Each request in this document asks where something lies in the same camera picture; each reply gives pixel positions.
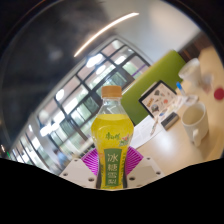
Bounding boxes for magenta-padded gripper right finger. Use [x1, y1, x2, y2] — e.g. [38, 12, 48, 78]
[125, 145, 165, 190]

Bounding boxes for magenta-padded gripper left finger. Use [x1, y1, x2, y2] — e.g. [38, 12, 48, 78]
[58, 147, 101, 190]

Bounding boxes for yellow drink bottle green label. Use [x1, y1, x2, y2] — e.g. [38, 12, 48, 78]
[90, 85, 136, 191]

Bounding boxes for white paper sheet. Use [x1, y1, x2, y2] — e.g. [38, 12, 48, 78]
[130, 114, 165, 150]

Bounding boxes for small dark box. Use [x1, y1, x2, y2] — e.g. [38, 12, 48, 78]
[160, 111, 181, 131]

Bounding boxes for white mug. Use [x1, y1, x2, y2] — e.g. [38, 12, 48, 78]
[180, 101, 210, 148]

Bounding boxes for black-framed picture stand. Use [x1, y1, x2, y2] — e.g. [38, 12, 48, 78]
[138, 79, 179, 119]

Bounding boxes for small blue-capped bottle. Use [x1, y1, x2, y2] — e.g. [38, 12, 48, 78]
[175, 81, 188, 98]

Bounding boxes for green upholstered bench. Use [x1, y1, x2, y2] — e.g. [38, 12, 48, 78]
[120, 49, 187, 126]

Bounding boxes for flat round red coaster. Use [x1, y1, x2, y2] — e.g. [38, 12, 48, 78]
[213, 86, 224, 101]

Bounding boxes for white bowl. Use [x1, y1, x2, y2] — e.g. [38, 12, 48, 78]
[177, 57, 203, 89]

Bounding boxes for group of pendant lamps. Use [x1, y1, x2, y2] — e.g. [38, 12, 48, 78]
[84, 52, 108, 76]

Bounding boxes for long linear ceiling light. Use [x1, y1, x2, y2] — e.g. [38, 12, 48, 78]
[73, 12, 141, 59]

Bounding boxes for large dark-framed window wall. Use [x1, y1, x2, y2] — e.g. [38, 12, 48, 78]
[6, 39, 152, 169]

